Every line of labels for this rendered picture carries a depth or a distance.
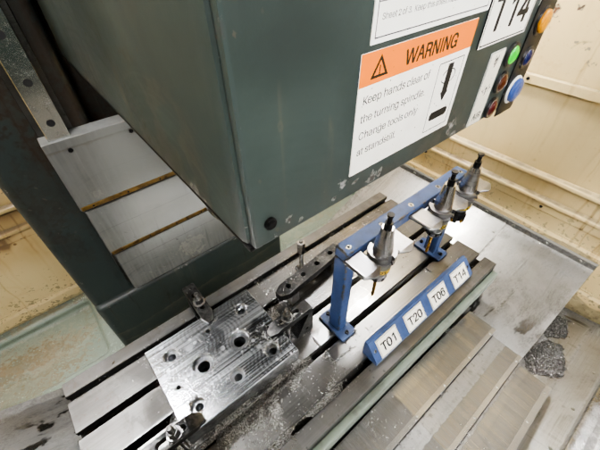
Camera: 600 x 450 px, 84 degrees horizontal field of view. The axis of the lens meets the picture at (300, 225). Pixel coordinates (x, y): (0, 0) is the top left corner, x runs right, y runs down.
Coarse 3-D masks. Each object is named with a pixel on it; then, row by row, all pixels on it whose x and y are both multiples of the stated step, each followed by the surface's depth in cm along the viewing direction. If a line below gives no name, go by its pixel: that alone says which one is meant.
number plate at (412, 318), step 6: (414, 306) 92; (420, 306) 93; (408, 312) 91; (414, 312) 92; (420, 312) 93; (408, 318) 91; (414, 318) 92; (420, 318) 93; (408, 324) 90; (414, 324) 92; (408, 330) 90
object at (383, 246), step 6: (378, 234) 69; (384, 234) 66; (390, 234) 66; (378, 240) 68; (384, 240) 67; (390, 240) 67; (372, 246) 71; (378, 246) 69; (384, 246) 68; (390, 246) 68; (378, 252) 70; (384, 252) 69; (390, 252) 69
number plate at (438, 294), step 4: (440, 284) 97; (444, 284) 98; (436, 288) 96; (440, 288) 97; (444, 288) 98; (432, 292) 96; (436, 292) 96; (440, 292) 97; (444, 292) 98; (428, 296) 95; (432, 296) 95; (436, 296) 96; (440, 296) 97; (444, 296) 98; (432, 300) 95; (436, 300) 96; (440, 300) 97; (444, 300) 98; (432, 304) 95; (436, 304) 96; (432, 308) 95
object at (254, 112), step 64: (64, 0) 39; (128, 0) 23; (192, 0) 16; (256, 0) 17; (320, 0) 19; (128, 64) 30; (192, 64) 19; (256, 64) 19; (320, 64) 22; (512, 64) 41; (192, 128) 24; (256, 128) 21; (320, 128) 25; (448, 128) 39; (256, 192) 24; (320, 192) 29
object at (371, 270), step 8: (352, 256) 71; (360, 256) 71; (368, 256) 71; (352, 264) 70; (360, 264) 70; (368, 264) 70; (376, 264) 70; (360, 272) 68; (368, 272) 68; (376, 272) 68
